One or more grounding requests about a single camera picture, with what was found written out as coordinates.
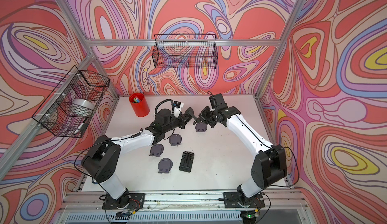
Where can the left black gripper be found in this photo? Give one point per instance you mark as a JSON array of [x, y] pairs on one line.
[[182, 121]]

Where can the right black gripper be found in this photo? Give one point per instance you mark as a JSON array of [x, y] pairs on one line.
[[203, 115]]

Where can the dark grey phone stand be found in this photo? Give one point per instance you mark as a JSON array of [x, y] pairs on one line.
[[188, 115]]

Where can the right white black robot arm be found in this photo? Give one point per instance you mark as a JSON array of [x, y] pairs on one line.
[[269, 165]]

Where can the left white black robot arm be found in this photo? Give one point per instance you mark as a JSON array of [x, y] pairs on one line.
[[102, 158]]

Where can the grey folded phone stand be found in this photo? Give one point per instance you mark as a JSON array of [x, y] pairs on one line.
[[164, 166], [156, 150], [175, 140], [201, 127]]

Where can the black rectangular phone stand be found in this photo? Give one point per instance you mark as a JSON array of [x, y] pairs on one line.
[[186, 161]]

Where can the red cylindrical pen cup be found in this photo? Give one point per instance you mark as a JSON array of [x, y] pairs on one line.
[[139, 104]]

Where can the white marker in basket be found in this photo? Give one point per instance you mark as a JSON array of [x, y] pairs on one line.
[[80, 129]]

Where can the rear black wire basket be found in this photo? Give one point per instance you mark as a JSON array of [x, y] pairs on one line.
[[191, 50]]

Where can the black wire basket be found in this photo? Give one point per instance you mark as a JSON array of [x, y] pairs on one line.
[[191, 50], [58, 115]]

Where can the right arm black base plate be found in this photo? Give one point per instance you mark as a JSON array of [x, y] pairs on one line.
[[238, 200]]

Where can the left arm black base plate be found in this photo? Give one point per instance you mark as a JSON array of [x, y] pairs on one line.
[[129, 201]]

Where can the left black wire basket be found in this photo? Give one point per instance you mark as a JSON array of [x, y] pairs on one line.
[[58, 115]]

